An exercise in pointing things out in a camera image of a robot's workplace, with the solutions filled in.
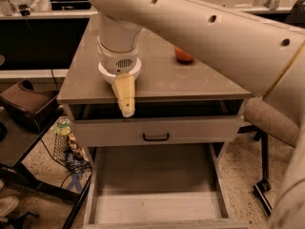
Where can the open bottom drawer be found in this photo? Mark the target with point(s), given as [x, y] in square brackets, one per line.
[158, 187]

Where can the wire basket with snacks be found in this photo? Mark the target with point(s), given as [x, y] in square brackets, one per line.
[66, 150]

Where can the red apple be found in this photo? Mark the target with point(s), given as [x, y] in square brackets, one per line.
[182, 55]

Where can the closed upper drawer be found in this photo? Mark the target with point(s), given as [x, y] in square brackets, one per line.
[129, 131]

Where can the black side table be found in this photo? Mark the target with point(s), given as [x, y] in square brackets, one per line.
[15, 146]

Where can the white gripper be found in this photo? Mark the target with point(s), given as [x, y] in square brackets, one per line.
[118, 63]

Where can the brown box on side table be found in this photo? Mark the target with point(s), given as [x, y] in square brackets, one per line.
[27, 106]

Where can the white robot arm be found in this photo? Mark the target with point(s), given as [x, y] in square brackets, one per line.
[264, 57]

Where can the white shoe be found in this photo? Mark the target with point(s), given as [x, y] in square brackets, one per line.
[7, 205]

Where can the white bowl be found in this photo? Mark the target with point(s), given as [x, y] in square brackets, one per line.
[109, 77]

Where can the black drawer handle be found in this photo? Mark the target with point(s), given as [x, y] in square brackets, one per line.
[161, 138]

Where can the grey drawer cabinet table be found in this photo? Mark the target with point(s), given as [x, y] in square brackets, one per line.
[164, 89]

